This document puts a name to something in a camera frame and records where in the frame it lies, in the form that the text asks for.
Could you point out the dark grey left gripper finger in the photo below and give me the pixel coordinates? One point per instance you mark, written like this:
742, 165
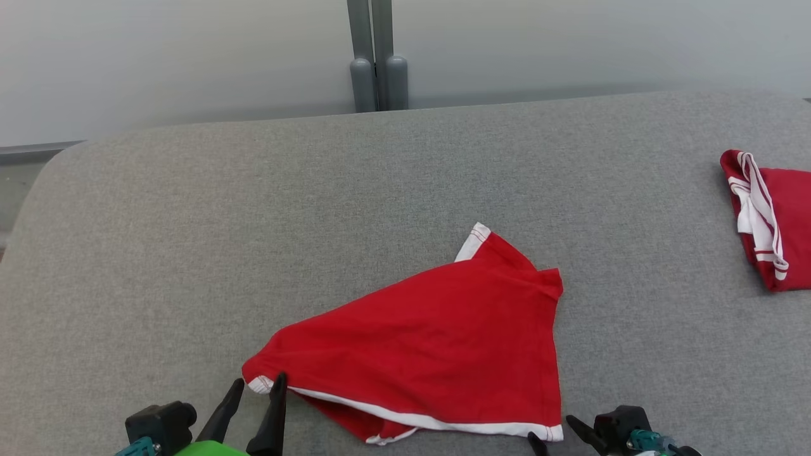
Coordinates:
225, 415
272, 424

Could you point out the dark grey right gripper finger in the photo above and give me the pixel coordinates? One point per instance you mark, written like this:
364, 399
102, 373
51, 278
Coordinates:
586, 436
537, 446

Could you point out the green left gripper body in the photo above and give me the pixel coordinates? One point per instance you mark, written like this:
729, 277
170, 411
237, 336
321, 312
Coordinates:
209, 450

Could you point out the red shorts with white trim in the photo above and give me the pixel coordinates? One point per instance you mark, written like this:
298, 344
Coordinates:
443, 342

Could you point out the red and white basketball jersey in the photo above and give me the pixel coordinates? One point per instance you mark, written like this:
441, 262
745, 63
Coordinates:
792, 221

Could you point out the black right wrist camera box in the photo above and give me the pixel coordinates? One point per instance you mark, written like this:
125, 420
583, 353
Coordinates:
621, 421

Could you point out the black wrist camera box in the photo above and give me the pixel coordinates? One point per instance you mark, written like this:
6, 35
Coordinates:
621, 421
158, 427

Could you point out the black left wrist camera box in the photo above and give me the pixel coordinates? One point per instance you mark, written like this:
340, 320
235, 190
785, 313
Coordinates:
158, 427

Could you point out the teal right camera connector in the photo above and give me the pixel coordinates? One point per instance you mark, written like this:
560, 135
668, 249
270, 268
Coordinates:
643, 440

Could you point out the teal camera connector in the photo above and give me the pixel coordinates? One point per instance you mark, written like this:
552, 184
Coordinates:
643, 440
139, 448

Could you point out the teal left camera connector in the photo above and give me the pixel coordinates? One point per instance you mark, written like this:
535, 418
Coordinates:
139, 448

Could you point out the grey wall base rail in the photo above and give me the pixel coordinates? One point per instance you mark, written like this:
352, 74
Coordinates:
31, 152

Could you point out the grey metal partition post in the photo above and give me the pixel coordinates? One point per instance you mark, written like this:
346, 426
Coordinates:
364, 38

